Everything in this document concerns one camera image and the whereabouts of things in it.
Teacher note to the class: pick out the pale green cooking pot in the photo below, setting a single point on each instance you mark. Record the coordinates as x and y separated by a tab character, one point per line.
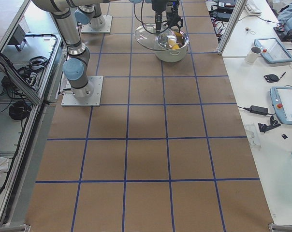
178	51

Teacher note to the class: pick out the aluminium frame post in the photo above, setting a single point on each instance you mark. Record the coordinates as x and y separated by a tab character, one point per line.
239	7

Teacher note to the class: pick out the blue teach pendant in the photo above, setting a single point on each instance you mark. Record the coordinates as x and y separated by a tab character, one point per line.
282	102
273	51

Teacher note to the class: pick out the glass pot lid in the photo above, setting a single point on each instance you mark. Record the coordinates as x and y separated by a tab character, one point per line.
145	35

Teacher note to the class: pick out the white mug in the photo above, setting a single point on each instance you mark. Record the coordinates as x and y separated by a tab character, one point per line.
253	54

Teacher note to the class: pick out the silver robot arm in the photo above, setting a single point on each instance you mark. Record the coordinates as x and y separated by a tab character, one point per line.
85	13
66	15

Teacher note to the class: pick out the yellow corn cob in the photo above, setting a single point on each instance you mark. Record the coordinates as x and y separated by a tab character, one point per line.
175	42

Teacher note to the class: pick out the far blue teach pendant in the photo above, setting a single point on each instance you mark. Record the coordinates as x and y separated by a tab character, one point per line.
273	51

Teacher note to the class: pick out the near blue teach pendant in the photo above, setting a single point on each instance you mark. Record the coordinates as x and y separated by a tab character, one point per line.
282	102

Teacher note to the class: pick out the black power adapter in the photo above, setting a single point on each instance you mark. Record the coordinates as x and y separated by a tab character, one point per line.
259	110

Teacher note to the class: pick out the black small pouch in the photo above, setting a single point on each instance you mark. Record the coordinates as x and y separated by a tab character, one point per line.
271	78

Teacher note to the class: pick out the white power strip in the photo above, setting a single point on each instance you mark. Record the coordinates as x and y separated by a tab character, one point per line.
32	80

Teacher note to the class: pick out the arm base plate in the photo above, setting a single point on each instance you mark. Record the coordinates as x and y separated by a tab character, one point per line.
90	95
98	25

